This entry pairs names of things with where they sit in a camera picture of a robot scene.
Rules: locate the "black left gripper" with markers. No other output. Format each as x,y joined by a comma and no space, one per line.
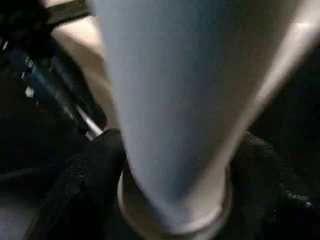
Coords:
30,15

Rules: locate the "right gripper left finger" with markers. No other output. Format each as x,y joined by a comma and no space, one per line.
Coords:
80,195

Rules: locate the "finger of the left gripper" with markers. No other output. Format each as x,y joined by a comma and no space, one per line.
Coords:
82,95
52,92

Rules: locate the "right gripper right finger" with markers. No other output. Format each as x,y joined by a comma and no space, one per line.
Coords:
275,200

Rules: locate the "white plastic table leg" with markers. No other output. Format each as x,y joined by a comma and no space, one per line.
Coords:
190,90

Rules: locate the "black work mat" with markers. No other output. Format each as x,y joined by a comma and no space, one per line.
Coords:
25,150

